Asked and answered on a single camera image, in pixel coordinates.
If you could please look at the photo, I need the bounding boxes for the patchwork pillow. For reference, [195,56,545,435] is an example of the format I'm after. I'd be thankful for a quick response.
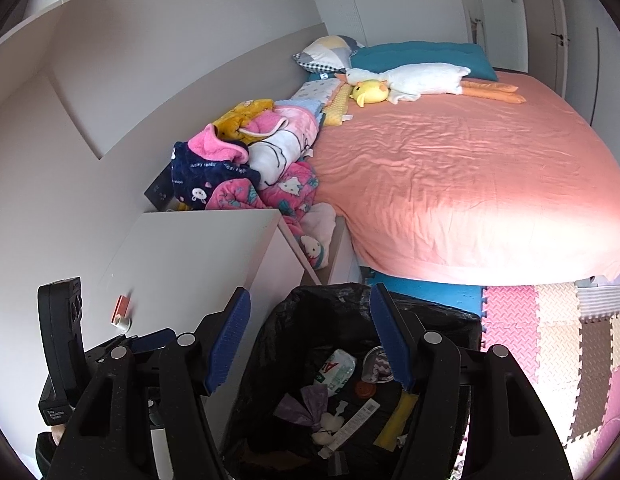
[293,35,366,75]

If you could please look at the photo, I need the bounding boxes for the yellow packet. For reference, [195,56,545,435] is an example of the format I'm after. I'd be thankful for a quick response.
[374,391,421,448]

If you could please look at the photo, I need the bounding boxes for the white tissue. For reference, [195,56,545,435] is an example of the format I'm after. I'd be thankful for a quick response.
[312,412,346,446]

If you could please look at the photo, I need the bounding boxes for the black bagged trash bin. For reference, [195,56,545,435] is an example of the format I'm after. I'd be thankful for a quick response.
[222,282,483,480]

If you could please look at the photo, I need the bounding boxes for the black wall socket panel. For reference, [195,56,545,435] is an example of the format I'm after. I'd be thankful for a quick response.
[144,167,177,211]

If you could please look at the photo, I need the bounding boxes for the white goose plush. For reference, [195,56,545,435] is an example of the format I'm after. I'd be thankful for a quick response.
[334,62,527,107]

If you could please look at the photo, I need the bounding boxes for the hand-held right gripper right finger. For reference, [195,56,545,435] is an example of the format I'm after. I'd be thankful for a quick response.
[370,282,573,480]

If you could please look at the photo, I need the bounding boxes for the teal pillow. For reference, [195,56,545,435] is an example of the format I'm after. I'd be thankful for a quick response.
[347,41,498,82]

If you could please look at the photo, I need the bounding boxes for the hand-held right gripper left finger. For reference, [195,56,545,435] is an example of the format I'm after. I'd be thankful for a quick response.
[49,287,252,480]

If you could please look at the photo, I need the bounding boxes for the light blue blanket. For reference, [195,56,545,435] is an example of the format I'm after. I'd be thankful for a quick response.
[275,97,327,128]

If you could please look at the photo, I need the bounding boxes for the yellow plush blanket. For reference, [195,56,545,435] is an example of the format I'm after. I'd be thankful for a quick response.
[212,99,276,141]

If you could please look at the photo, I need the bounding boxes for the yellow dotted long pillow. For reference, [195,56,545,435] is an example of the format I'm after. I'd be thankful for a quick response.
[322,83,356,127]

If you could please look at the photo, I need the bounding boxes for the white door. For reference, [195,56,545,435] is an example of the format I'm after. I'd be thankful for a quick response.
[552,0,602,126]

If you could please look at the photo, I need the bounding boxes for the white pink cartoon blanket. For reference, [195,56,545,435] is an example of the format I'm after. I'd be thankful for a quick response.
[237,107,321,191]

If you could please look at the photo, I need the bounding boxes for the person's left forearm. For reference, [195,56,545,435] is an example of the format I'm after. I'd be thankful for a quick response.
[35,425,67,477]

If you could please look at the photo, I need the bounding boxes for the pink cat print blanket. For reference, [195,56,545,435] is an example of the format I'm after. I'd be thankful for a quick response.
[205,159,337,268]

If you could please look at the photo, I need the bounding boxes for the small red white object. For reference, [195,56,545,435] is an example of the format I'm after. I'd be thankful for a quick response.
[111,295,133,331]

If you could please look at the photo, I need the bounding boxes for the foam floor mat tiles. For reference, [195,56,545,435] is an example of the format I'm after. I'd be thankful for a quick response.
[362,270,620,480]

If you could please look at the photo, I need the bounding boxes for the white red green packet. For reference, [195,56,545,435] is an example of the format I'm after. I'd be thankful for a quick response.
[312,349,357,397]

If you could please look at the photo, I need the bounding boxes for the purple plastic bag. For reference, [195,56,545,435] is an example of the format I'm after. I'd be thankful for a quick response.
[274,386,331,431]

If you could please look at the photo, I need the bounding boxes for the bed with pink sheet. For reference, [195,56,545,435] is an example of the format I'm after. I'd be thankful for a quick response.
[310,67,620,283]

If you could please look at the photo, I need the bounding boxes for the white printed carton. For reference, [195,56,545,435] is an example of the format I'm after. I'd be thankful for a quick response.
[317,399,382,459]

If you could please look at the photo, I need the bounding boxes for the white wardrobe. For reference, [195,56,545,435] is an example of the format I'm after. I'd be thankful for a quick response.
[455,0,558,91]

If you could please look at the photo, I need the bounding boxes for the light dotted pillow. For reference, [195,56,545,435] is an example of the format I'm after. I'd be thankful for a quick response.
[290,79,341,106]

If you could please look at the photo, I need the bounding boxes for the white bedside table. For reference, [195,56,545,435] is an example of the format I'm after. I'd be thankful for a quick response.
[97,208,363,456]

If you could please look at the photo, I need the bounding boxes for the yellow duck plush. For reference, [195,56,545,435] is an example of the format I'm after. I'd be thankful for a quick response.
[351,79,391,108]

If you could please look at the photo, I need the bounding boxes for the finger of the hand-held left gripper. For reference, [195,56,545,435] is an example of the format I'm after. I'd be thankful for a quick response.
[130,328,177,353]

